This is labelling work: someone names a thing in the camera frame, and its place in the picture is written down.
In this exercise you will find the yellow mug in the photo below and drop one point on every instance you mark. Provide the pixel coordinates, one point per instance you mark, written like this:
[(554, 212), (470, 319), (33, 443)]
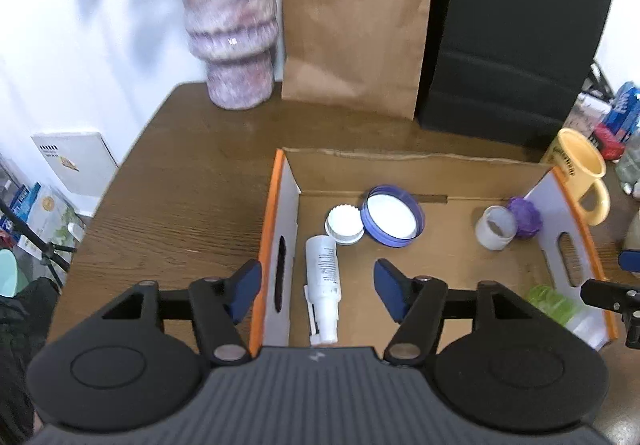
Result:
[(580, 165)]

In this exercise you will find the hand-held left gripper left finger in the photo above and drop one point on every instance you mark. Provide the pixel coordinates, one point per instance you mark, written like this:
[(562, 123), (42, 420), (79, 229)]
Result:
[(245, 290)]

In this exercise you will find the blue carton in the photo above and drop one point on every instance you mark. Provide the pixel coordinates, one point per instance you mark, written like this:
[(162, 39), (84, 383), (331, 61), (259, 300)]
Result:
[(22, 207)]

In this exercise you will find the clear glass bottle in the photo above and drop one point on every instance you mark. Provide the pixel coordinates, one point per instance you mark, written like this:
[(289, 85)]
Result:
[(631, 165)]

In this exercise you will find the red cardboard box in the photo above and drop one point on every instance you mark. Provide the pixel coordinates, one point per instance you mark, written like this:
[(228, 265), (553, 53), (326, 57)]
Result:
[(440, 275)]

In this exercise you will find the blue soda can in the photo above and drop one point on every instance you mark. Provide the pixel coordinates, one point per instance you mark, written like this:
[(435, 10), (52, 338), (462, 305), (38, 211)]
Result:
[(622, 110)]

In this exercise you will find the white flat box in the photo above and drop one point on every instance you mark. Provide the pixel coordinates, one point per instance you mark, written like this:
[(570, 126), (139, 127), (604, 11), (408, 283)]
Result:
[(75, 165)]

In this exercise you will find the white bowl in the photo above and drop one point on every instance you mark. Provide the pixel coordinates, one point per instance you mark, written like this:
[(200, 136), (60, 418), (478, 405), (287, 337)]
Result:
[(634, 237)]

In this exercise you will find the clear container with black lid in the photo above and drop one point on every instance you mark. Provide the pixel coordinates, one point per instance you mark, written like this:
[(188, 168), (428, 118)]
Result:
[(590, 112)]

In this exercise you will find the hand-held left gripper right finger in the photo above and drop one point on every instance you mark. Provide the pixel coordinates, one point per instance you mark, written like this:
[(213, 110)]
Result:
[(390, 285)]

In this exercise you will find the green bottle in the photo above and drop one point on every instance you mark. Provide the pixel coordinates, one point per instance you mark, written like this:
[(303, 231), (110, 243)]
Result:
[(552, 302)]

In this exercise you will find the dark cloth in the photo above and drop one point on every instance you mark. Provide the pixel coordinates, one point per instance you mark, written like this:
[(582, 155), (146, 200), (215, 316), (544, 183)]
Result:
[(20, 350)]

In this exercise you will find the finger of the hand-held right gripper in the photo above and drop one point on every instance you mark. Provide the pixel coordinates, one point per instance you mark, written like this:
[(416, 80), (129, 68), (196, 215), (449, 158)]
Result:
[(631, 261), (607, 294)]

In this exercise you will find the blue rimmed lid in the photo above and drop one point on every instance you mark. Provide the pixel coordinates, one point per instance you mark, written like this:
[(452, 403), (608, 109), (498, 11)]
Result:
[(392, 217)]

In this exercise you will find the purple lid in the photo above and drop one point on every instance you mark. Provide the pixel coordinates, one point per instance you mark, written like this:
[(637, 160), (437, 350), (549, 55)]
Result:
[(526, 217)]

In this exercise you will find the black tripod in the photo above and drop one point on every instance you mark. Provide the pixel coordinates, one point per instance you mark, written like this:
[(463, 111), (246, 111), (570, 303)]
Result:
[(40, 245)]

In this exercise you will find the white ribbed cap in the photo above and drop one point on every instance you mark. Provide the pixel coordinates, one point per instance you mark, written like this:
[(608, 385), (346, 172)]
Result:
[(344, 224)]

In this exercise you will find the black paper bag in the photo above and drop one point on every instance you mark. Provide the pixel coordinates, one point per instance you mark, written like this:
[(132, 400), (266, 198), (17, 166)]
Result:
[(515, 45)]

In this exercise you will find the white jar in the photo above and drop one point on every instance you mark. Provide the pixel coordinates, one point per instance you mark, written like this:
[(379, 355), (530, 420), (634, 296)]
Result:
[(495, 229)]

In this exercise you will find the teal round object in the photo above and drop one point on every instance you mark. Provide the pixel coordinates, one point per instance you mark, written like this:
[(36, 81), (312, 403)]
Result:
[(11, 272)]

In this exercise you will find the white spray bottle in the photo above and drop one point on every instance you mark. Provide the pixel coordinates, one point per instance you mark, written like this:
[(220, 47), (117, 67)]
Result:
[(322, 275)]

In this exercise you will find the pink mottled ceramic vase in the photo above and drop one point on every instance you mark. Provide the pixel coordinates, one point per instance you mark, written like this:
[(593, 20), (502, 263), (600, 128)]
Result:
[(230, 25)]

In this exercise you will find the brown paper bag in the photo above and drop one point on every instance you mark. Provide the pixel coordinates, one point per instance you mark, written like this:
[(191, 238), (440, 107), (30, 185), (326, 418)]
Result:
[(355, 25)]

